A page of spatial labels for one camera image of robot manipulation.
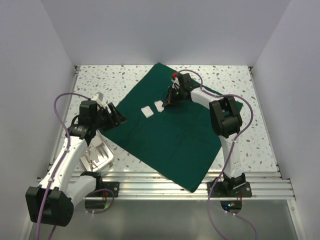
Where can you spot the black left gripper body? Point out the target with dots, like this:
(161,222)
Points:
(103,120)

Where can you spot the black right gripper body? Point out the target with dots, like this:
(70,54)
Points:
(176,94)

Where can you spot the white gauze pad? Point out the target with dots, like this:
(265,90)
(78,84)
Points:
(147,111)
(159,106)

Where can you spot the stainless steel tray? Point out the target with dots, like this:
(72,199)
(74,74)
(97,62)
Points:
(96,156)

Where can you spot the green surgical cloth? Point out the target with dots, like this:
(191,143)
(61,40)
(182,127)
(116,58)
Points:
(178,142)

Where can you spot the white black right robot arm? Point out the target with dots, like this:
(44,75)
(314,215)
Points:
(226,122)

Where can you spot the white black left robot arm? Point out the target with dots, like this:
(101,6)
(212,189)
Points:
(72,177)

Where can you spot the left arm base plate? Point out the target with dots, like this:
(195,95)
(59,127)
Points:
(113,186)

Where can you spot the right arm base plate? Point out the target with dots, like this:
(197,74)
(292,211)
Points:
(219,191)

